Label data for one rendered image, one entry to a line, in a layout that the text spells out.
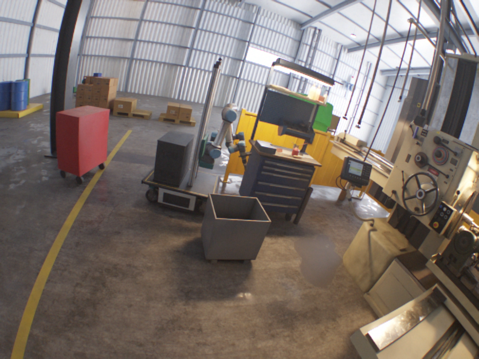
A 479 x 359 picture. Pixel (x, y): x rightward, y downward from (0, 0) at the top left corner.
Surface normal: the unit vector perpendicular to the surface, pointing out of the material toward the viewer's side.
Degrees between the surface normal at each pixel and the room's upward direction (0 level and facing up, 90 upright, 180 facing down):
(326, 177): 90
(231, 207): 90
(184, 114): 90
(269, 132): 90
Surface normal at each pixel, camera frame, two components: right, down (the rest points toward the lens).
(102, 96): 0.20, 0.45
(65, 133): -0.07, 0.40
